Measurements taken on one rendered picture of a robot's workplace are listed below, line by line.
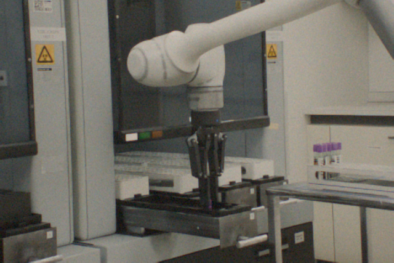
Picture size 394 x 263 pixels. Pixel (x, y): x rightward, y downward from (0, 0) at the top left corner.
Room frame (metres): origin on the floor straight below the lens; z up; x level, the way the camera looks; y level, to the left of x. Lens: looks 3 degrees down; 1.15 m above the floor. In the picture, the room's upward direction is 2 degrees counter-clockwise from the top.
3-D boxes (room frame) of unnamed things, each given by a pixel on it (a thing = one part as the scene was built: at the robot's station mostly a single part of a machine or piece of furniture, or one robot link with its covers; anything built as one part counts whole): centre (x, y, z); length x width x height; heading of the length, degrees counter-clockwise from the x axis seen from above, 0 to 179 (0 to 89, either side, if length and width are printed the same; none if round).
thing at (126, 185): (2.29, 0.27, 0.83); 0.30 x 0.10 x 0.06; 47
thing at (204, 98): (2.07, -0.03, 1.07); 0.09 x 0.09 x 0.06
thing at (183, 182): (2.36, 0.12, 0.83); 0.30 x 0.10 x 0.06; 47
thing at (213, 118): (2.07, -0.03, 1.00); 0.08 x 0.07 x 0.09; 137
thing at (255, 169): (2.58, -0.09, 0.83); 0.30 x 0.10 x 0.06; 47
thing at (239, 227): (2.17, 0.14, 0.78); 0.73 x 0.14 x 0.09; 47
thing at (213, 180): (2.09, -0.04, 0.84); 0.03 x 0.01 x 0.07; 47
